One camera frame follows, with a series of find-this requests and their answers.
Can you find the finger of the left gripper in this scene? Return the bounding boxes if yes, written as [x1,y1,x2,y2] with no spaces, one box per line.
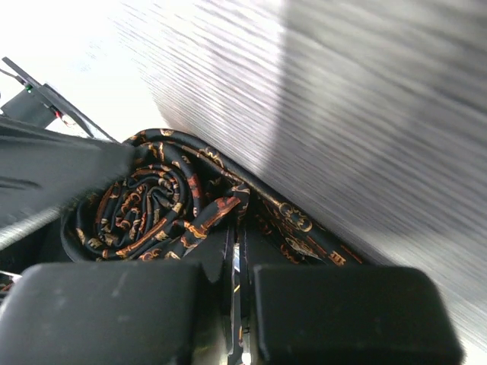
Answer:
[1,116,135,227]

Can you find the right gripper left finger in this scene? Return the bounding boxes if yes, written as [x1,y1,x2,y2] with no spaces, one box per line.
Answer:
[182,226,234,357]

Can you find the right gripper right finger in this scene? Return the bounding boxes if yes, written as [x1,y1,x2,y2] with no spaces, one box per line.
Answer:
[239,226,289,356]

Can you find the black key-pattern tie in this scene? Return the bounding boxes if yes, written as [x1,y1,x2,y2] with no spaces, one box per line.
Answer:
[60,129,363,267]

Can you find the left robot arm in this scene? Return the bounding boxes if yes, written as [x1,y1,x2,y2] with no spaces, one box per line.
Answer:
[1,57,135,227]

